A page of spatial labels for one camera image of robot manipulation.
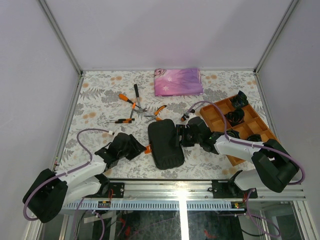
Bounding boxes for aluminium front rail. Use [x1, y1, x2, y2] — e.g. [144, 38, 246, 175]
[61, 179, 306, 213]

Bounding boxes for black tape roll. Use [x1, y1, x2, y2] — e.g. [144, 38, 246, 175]
[246, 134, 263, 146]
[230, 90, 249, 109]
[223, 128, 241, 140]
[224, 108, 245, 127]

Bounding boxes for wooden compartment tray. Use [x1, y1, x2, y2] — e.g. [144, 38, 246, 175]
[199, 94, 281, 167]

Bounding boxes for black tape roll near right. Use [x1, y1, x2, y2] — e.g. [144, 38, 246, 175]
[246, 134, 263, 146]

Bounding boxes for black plastic tool case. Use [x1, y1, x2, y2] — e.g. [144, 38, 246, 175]
[147, 119, 185, 170]

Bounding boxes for large black orange screwdriver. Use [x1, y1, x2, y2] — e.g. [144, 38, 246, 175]
[180, 112, 191, 122]

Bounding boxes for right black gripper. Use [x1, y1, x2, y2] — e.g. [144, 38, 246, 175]
[169, 125, 202, 148]

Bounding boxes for black tape roll near left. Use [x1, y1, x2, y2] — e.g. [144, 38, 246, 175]
[223, 128, 241, 140]

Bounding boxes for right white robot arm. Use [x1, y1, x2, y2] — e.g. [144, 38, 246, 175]
[175, 116, 300, 198]

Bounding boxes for black tape roll middle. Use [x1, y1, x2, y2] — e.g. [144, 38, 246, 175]
[224, 108, 245, 127]

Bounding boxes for small precision screwdriver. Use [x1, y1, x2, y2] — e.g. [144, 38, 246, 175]
[107, 118, 135, 124]

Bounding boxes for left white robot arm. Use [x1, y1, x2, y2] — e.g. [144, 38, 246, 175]
[22, 132, 147, 223]

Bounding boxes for folded purple cloth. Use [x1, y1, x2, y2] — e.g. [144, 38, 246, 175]
[154, 68, 204, 97]

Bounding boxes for black tape roll far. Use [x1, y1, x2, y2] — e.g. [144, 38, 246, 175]
[230, 90, 249, 109]

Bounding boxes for orange handled long-nose pliers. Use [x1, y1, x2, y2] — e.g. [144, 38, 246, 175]
[145, 104, 167, 123]

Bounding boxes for small black handled hammer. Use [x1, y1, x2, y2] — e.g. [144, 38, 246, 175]
[133, 84, 147, 113]

